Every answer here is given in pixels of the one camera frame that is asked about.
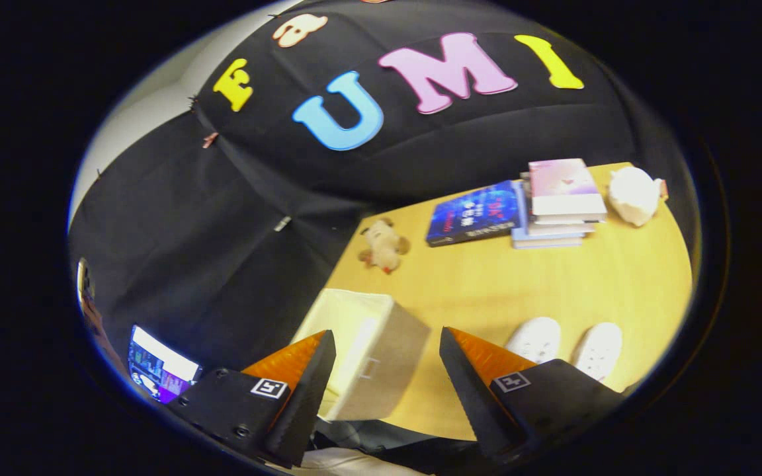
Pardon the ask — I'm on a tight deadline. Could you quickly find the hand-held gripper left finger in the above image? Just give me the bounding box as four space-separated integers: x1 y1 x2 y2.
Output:
168 329 337 469

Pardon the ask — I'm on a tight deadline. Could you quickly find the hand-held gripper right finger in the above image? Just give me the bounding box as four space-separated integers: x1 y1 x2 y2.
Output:
439 326 625 463

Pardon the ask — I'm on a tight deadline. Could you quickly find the white canvas shoe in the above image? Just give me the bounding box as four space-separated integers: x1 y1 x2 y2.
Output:
505 317 562 364
571 322 623 383

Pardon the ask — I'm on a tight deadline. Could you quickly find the beige fabric storage box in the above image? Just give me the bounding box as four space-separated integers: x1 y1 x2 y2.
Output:
290 288 432 422

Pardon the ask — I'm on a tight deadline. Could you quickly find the computer monitor screen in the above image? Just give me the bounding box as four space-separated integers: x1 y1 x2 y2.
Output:
128 324 203 404

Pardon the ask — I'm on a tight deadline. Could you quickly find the tan plush dog toy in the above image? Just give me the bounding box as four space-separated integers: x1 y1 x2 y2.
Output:
358 218 411 275

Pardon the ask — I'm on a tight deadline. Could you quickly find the light blue book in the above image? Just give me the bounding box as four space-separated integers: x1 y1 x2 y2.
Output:
511 182 587 250

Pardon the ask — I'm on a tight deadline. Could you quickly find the dark blue book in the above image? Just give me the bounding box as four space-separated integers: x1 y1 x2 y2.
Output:
426 180 527 248

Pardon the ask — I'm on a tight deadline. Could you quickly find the pink cover book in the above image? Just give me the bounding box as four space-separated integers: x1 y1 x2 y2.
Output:
529 158 608 223

